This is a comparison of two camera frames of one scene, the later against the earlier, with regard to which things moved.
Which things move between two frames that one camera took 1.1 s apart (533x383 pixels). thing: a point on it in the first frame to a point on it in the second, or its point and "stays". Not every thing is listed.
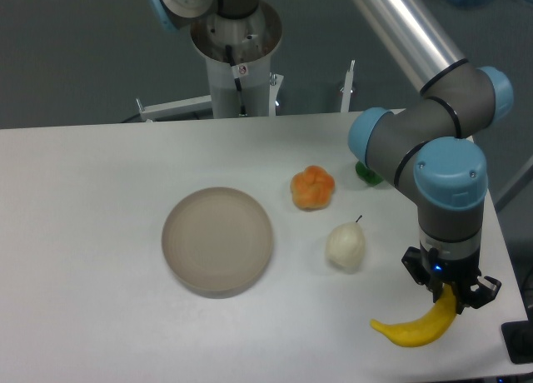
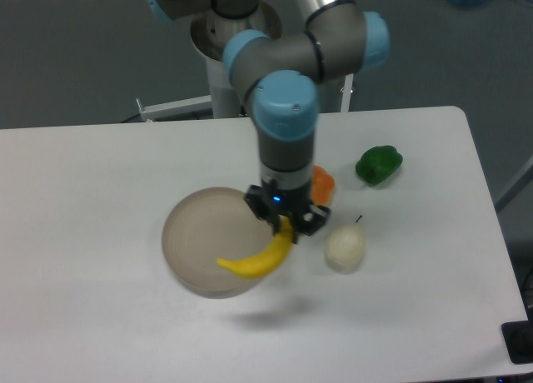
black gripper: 428,268 to 270,201
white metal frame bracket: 175,108 stays
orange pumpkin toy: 311,188 stays
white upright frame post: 348,88 stays
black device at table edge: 518,337 stays
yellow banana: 425,330 to 270,258
